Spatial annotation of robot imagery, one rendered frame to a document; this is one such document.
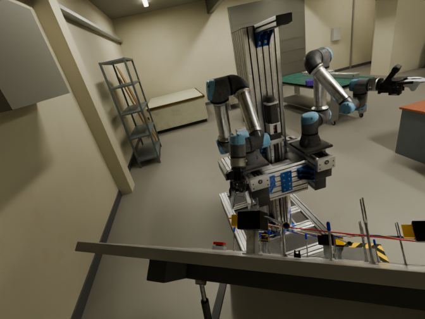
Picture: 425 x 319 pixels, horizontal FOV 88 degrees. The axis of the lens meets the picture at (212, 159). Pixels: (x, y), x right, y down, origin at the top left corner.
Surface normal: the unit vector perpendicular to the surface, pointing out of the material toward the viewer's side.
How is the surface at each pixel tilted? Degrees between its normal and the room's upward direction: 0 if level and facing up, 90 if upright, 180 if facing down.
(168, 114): 90
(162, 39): 90
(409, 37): 90
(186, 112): 90
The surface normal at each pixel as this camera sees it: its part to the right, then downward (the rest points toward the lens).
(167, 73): 0.19, 0.39
